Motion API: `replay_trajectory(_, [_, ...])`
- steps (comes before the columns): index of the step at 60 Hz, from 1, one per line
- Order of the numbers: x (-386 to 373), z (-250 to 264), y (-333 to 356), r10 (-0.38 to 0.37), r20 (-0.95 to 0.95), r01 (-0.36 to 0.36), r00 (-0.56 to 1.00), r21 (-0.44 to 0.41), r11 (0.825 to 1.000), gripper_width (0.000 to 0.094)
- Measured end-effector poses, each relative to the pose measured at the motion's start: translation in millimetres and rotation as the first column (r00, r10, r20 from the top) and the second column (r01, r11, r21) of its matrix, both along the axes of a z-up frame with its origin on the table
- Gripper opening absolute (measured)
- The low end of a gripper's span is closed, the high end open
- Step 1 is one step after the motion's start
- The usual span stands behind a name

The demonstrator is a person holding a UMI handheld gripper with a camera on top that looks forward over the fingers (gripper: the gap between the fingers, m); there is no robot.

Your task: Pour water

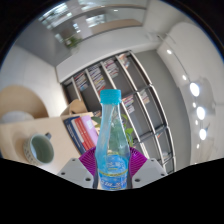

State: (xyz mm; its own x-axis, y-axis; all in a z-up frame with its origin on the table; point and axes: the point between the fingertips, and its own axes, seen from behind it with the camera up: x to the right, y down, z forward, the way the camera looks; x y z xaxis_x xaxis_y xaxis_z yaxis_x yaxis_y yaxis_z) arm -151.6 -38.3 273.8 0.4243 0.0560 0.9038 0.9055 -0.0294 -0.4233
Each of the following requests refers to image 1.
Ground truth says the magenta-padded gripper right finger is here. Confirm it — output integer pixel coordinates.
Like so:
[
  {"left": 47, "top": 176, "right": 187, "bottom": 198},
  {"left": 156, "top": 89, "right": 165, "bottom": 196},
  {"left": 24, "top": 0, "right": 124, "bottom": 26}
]
[{"left": 128, "top": 146, "right": 168, "bottom": 190}]

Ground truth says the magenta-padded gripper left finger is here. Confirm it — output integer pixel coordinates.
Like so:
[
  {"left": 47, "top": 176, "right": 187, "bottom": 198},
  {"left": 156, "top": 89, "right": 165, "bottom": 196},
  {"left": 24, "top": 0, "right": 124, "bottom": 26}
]
[{"left": 57, "top": 146, "right": 101, "bottom": 190}]

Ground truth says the clear bottle with teal cap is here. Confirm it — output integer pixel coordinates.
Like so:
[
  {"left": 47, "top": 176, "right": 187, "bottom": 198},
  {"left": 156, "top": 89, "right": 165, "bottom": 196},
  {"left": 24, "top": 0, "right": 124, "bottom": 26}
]
[{"left": 94, "top": 88, "right": 132, "bottom": 191}]

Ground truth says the red book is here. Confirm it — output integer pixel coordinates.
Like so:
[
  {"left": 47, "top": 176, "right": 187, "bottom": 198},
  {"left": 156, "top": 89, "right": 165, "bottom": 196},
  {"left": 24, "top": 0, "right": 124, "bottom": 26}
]
[
  {"left": 73, "top": 117, "right": 90, "bottom": 152},
  {"left": 77, "top": 116, "right": 95, "bottom": 150}
]

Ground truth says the thick dark blue book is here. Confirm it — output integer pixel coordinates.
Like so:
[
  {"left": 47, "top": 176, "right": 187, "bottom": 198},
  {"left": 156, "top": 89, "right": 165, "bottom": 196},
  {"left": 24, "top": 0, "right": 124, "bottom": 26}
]
[{"left": 63, "top": 115, "right": 88, "bottom": 156}]

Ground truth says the patterned white ceramic mug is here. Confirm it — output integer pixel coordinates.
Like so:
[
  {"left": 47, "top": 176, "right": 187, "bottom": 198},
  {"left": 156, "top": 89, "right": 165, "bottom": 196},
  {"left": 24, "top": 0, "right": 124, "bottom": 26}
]
[{"left": 22, "top": 132, "right": 55, "bottom": 167}]

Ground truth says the pink book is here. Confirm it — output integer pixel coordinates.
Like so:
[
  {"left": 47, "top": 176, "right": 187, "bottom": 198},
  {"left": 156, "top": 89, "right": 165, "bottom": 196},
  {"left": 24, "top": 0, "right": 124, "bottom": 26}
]
[{"left": 80, "top": 114, "right": 100, "bottom": 148}]

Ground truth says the grey bookshelf unit with books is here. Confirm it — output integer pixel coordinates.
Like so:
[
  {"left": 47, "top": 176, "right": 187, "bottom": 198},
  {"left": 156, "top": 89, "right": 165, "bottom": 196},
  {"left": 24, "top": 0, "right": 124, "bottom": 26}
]
[{"left": 61, "top": 50, "right": 176, "bottom": 174}]

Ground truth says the group of ceiling lights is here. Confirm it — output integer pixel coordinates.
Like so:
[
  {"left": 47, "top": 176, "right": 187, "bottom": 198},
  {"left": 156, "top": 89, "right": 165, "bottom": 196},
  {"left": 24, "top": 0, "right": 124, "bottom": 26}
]
[{"left": 164, "top": 48, "right": 210, "bottom": 151}]

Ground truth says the small green floor plant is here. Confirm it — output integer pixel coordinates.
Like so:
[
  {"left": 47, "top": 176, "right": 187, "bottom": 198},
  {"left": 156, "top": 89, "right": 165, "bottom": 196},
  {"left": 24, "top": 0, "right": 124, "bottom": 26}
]
[{"left": 63, "top": 34, "right": 83, "bottom": 50}]

